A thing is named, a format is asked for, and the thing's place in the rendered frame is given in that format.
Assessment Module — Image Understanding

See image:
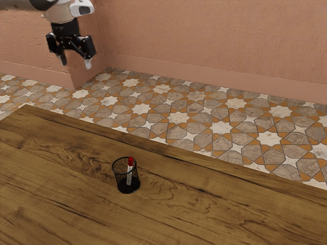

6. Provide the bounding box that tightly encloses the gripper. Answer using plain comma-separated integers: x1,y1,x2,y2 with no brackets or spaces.
45,18,97,70

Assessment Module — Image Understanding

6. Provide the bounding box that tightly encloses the white pen with red cap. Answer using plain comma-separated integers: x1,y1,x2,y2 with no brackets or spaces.
126,157,134,186

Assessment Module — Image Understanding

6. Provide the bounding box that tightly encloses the black mesh pen holder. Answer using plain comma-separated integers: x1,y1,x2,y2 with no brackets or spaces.
111,156,141,194

